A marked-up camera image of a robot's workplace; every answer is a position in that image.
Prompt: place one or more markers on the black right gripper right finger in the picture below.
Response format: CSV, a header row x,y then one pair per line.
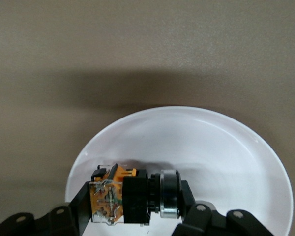
x,y
204,218

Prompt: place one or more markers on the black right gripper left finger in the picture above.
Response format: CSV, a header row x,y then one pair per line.
x,y
64,216

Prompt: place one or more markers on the orange and black push-button switch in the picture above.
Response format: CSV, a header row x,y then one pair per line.
x,y
135,199

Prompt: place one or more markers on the white round plate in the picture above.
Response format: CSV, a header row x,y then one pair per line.
x,y
199,147

